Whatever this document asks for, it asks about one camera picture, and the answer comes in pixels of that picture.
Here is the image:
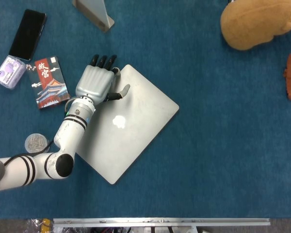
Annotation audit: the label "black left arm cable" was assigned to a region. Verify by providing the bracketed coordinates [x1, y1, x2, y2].
[0, 140, 54, 189]

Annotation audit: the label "clear round jar of clips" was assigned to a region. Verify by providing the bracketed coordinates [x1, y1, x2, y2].
[24, 133, 50, 154]

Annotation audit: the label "clear plastic case purple contents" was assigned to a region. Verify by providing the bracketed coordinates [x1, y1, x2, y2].
[0, 55, 26, 90]

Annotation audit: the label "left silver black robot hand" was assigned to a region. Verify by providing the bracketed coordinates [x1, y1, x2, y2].
[75, 54, 131, 102]

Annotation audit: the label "brown plush toy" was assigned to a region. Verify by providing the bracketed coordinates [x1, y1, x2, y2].
[220, 0, 291, 51]

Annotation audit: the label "black smartphone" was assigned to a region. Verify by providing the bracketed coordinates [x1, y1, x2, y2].
[8, 9, 47, 61]

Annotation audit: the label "aluminium frame rail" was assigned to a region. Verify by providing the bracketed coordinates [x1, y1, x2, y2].
[53, 217, 271, 228]

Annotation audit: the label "frosted acrylic sign stand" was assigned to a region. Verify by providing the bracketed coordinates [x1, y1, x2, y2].
[72, 0, 115, 33]

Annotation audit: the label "clear plastic bag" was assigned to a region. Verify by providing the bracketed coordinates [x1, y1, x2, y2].
[25, 218, 54, 233]

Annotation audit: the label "silver Apple laptop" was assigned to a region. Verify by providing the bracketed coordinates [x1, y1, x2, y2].
[74, 64, 179, 185]

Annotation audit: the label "red black card box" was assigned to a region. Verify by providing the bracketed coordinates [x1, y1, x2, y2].
[26, 56, 72, 110]

